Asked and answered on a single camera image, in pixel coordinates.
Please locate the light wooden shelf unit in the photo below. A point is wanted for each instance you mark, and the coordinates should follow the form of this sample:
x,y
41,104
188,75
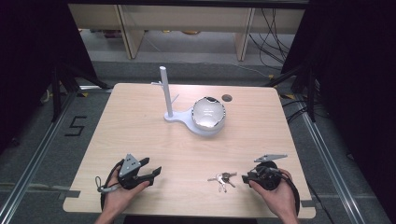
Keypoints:
x,y
186,18

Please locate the bunch of silver keys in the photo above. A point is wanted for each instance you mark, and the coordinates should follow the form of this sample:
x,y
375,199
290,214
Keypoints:
x,y
223,179

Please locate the black metal stand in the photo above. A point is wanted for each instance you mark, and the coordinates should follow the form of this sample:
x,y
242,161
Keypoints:
x,y
56,93
310,93

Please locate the white stand with pole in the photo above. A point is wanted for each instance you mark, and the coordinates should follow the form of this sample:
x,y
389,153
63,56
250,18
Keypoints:
x,y
168,99

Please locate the person's left hand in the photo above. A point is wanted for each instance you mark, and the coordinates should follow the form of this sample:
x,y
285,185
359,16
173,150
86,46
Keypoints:
x,y
118,197

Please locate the shiny silver metal bowl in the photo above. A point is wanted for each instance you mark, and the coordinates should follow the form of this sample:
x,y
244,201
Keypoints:
x,y
208,113

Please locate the person's right hand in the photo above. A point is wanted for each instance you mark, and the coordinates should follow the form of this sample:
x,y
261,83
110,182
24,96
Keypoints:
x,y
280,197

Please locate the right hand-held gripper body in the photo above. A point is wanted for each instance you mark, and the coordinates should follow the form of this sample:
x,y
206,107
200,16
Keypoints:
x,y
267,179

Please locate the round dark table grommet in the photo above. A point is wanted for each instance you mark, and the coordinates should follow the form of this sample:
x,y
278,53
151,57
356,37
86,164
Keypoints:
x,y
227,98

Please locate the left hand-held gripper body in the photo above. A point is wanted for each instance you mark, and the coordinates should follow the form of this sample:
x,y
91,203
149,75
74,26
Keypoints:
x,y
128,168

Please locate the aluminium floor rail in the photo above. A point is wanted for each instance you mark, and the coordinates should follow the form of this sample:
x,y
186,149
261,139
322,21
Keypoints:
x,y
333,168
34,155

